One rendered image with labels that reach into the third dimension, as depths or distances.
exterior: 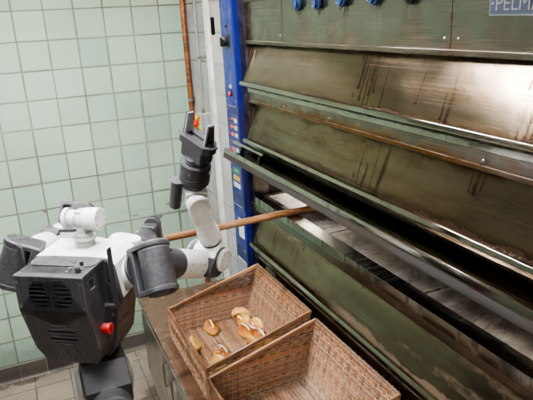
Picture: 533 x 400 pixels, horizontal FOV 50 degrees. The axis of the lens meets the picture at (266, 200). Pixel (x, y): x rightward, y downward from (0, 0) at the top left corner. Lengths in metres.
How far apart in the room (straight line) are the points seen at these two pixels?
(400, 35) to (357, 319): 0.98
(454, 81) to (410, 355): 0.84
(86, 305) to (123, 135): 2.00
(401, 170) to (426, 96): 0.25
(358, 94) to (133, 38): 1.86
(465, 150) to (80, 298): 1.03
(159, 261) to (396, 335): 0.80
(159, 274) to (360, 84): 0.83
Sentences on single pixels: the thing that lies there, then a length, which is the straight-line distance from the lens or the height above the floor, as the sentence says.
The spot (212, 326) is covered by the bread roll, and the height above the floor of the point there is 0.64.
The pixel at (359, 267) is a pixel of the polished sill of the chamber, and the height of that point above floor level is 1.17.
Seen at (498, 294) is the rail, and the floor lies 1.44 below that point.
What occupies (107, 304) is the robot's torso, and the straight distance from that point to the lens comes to 1.64.
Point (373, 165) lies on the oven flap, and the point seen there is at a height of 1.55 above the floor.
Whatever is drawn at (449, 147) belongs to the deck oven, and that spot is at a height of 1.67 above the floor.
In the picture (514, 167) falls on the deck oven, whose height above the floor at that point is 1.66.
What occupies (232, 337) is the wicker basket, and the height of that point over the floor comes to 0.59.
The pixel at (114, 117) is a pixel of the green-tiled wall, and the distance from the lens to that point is 3.41.
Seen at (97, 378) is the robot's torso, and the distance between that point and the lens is 1.76.
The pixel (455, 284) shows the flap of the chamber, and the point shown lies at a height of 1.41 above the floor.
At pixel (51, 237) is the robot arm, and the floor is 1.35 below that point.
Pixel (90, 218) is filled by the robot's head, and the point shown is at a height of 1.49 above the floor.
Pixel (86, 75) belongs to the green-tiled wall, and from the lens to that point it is 3.37.
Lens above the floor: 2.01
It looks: 18 degrees down
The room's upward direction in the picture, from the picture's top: 3 degrees counter-clockwise
